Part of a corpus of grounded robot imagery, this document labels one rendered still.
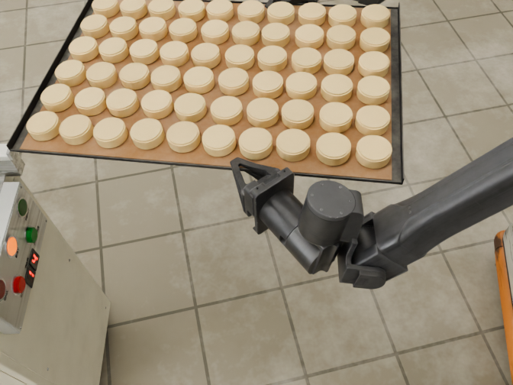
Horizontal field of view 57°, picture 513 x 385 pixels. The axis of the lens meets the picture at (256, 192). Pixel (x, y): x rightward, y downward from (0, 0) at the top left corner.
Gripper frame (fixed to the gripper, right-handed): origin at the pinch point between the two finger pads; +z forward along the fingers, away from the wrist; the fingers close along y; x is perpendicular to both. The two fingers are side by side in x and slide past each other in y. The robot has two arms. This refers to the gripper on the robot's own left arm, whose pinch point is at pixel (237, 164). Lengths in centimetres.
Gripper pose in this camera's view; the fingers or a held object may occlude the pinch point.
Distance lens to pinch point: 70.8
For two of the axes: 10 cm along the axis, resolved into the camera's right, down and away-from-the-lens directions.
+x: 8.0, -5.1, 3.2
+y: 0.3, 5.6, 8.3
